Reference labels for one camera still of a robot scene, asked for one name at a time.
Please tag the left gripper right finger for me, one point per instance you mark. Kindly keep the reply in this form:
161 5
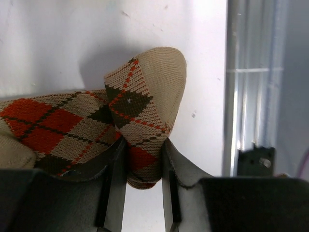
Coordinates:
195 201

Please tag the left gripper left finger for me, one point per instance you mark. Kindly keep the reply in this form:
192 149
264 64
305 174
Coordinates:
33 201

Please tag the orange green argyle sock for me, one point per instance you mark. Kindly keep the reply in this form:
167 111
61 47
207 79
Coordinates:
66 134

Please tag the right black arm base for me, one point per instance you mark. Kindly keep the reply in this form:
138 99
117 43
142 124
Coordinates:
258 161

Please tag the aluminium frame rail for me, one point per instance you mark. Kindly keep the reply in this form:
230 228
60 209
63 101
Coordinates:
267 83

